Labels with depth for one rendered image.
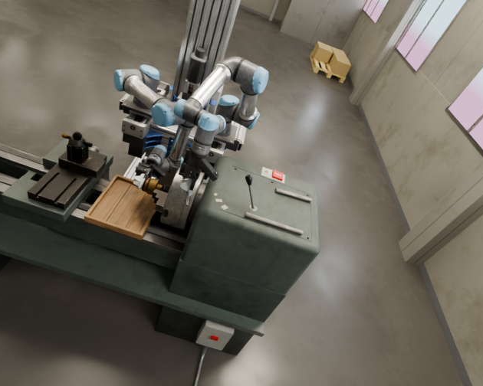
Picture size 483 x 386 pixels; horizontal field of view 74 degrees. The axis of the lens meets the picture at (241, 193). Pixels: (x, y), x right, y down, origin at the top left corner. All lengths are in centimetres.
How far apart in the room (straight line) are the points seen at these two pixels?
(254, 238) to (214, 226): 19
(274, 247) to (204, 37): 129
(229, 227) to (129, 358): 126
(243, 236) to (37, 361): 149
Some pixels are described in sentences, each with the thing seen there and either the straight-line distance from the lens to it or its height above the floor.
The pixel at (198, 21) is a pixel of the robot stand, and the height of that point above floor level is 170.
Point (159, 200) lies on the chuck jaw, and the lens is 161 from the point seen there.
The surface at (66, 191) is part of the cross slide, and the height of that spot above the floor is 97.
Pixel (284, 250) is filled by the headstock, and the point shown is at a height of 119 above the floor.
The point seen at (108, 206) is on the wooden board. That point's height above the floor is 88.
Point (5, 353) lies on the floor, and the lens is 247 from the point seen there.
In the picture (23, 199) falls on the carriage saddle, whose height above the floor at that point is 92.
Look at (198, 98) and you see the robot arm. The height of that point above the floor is 161.
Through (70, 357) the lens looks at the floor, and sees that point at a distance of 240.
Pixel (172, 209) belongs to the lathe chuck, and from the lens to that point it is 155.
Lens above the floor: 225
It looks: 40 degrees down
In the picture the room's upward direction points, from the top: 24 degrees clockwise
